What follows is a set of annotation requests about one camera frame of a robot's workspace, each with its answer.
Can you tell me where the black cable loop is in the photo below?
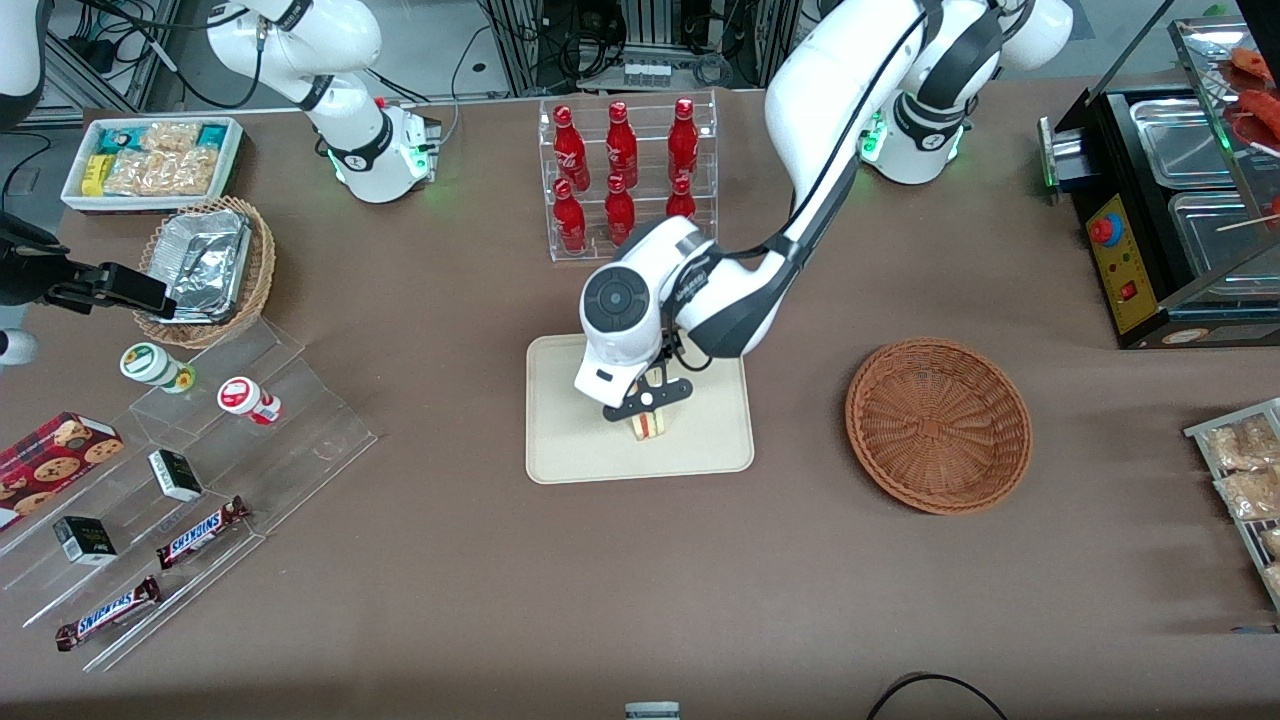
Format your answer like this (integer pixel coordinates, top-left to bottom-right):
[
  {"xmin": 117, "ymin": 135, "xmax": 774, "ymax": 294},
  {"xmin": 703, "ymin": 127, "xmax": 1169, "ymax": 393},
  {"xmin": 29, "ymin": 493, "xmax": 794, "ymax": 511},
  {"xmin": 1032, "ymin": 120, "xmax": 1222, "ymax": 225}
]
[{"xmin": 865, "ymin": 673, "xmax": 1011, "ymax": 720}]

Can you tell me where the tray of packaged snacks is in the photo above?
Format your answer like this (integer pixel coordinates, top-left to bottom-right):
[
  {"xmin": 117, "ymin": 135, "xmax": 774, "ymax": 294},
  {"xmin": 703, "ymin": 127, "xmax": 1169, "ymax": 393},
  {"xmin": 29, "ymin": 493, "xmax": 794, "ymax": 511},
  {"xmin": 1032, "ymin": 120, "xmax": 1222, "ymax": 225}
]
[{"xmin": 1184, "ymin": 398, "xmax": 1280, "ymax": 612}]

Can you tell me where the black yellow food warmer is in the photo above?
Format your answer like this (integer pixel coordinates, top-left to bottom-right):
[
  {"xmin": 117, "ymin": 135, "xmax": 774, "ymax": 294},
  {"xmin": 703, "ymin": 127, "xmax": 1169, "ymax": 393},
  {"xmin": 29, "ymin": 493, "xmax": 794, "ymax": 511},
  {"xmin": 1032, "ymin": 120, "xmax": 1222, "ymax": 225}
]
[{"xmin": 1037, "ymin": 14, "xmax": 1280, "ymax": 351}]

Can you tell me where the beige plastic tray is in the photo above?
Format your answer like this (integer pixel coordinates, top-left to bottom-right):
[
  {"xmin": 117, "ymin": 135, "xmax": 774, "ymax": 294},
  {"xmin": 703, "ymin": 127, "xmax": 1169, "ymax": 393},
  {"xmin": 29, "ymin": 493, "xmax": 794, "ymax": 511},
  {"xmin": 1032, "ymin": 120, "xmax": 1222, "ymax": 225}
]
[{"xmin": 526, "ymin": 333, "xmax": 756, "ymax": 486}]

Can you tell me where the clear acrylic step display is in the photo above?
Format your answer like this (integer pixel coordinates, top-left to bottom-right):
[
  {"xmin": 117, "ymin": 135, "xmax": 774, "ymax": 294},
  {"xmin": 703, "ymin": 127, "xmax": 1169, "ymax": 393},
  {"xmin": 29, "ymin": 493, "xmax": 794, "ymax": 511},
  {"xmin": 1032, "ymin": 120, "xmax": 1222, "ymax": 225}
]
[{"xmin": 0, "ymin": 318, "xmax": 379, "ymax": 674}]

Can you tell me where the red lid yogurt cup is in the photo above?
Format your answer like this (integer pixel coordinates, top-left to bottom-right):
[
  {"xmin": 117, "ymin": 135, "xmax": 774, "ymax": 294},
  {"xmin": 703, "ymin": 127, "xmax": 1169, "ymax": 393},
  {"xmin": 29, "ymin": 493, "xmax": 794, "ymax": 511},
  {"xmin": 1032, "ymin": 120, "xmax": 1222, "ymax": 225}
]
[{"xmin": 217, "ymin": 376, "xmax": 284, "ymax": 427}]

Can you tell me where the brown Snickers bar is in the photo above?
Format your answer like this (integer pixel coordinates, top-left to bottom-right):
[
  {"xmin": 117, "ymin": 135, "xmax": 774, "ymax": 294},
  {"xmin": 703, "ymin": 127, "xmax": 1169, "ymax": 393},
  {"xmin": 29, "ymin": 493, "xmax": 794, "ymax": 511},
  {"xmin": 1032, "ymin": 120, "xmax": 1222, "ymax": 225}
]
[
  {"xmin": 155, "ymin": 495, "xmax": 252, "ymax": 571},
  {"xmin": 54, "ymin": 575, "xmax": 163, "ymax": 653}
]

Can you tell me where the steel warmer pan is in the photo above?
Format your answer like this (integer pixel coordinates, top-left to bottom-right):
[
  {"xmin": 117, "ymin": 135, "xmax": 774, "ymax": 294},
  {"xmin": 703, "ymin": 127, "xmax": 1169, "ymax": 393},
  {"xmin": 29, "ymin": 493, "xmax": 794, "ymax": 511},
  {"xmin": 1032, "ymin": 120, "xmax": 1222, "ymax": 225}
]
[
  {"xmin": 1167, "ymin": 189, "xmax": 1280, "ymax": 278},
  {"xmin": 1129, "ymin": 96, "xmax": 1243, "ymax": 190}
]

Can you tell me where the clear acrylic bottle rack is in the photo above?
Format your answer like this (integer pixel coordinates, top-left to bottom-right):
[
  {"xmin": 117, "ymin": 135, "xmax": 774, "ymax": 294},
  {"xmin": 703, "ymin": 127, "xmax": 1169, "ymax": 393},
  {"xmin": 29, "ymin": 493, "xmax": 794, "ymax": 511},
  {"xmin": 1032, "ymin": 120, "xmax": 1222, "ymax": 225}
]
[{"xmin": 538, "ymin": 89, "xmax": 719, "ymax": 263}]

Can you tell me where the red skewered sausage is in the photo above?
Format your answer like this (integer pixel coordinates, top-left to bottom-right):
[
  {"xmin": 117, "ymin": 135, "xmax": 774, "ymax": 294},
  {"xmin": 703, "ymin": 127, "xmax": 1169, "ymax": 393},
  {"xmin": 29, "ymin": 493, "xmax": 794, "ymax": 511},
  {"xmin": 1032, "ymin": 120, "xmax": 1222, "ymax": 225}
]
[
  {"xmin": 1228, "ymin": 44, "xmax": 1280, "ymax": 88},
  {"xmin": 1234, "ymin": 88, "xmax": 1280, "ymax": 153}
]

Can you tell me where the light tan wicker basket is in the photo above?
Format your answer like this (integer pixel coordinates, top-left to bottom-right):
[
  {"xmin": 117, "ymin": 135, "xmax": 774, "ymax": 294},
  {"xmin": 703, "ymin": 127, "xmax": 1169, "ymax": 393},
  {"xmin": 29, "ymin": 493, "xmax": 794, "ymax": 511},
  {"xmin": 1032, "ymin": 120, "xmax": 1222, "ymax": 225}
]
[{"xmin": 133, "ymin": 196, "xmax": 277, "ymax": 350}]

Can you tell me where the white rectangular snack bin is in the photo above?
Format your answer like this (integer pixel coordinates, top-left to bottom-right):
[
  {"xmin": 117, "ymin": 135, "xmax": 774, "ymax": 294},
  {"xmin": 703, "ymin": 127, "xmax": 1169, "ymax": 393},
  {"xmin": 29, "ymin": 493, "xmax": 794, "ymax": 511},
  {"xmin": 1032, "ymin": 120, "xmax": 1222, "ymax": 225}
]
[{"xmin": 61, "ymin": 116, "xmax": 247, "ymax": 216}]

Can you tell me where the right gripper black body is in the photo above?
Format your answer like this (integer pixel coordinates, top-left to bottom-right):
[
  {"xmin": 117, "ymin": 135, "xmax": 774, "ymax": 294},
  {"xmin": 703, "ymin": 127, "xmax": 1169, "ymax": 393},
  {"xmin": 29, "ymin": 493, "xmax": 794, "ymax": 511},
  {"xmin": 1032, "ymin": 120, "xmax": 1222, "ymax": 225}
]
[{"xmin": 0, "ymin": 212, "xmax": 76, "ymax": 307}]

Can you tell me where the silver foil container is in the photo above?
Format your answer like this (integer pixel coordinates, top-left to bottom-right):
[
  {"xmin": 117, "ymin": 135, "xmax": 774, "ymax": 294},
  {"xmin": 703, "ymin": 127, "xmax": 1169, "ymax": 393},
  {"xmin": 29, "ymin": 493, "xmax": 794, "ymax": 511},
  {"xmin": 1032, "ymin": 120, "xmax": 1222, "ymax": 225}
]
[{"xmin": 145, "ymin": 209, "xmax": 254, "ymax": 324}]

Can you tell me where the brown round wicker basket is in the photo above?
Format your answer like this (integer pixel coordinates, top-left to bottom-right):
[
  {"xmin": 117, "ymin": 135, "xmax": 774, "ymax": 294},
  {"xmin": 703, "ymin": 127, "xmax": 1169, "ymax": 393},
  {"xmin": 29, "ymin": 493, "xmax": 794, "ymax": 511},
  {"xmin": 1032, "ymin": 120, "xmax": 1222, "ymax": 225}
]
[{"xmin": 845, "ymin": 337, "xmax": 1033, "ymax": 516}]

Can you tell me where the clear bag of crackers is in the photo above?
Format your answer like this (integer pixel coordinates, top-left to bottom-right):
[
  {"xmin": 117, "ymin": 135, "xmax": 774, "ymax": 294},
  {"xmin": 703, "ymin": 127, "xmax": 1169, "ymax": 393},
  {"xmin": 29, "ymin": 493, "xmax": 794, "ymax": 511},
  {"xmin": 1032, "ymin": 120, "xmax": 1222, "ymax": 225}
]
[
  {"xmin": 140, "ymin": 121, "xmax": 202, "ymax": 157},
  {"xmin": 105, "ymin": 148, "xmax": 222, "ymax": 199}
]

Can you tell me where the aluminium frame rack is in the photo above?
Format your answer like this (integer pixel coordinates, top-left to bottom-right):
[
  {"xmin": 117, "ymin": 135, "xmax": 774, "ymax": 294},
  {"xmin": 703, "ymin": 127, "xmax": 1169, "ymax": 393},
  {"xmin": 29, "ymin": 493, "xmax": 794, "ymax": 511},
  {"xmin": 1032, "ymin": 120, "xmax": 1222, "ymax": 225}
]
[{"xmin": 480, "ymin": 0, "xmax": 803, "ymax": 97}]

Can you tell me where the red cookie box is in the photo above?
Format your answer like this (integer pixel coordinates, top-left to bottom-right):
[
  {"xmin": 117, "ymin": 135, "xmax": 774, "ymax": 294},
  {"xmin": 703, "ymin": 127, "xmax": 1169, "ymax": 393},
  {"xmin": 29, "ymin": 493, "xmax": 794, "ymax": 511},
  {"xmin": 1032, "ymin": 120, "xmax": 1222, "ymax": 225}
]
[{"xmin": 0, "ymin": 411, "xmax": 127, "ymax": 532}]

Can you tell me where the small black box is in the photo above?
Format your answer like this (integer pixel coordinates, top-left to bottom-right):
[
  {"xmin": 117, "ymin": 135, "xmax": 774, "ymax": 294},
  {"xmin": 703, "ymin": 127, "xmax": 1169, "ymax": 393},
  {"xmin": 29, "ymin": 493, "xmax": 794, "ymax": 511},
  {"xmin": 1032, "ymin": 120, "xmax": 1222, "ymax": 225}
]
[
  {"xmin": 53, "ymin": 516, "xmax": 119, "ymax": 567},
  {"xmin": 148, "ymin": 449, "xmax": 205, "ymax": 503}
]

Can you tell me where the green lid yogurt cup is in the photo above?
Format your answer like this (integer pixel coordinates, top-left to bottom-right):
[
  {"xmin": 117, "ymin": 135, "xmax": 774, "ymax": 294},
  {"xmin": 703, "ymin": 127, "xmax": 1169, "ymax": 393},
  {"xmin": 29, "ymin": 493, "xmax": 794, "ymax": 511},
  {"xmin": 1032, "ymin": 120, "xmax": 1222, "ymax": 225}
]
[{"xmin": 120, "ymin": 343, "xmax": 197, "ymax": 395}]

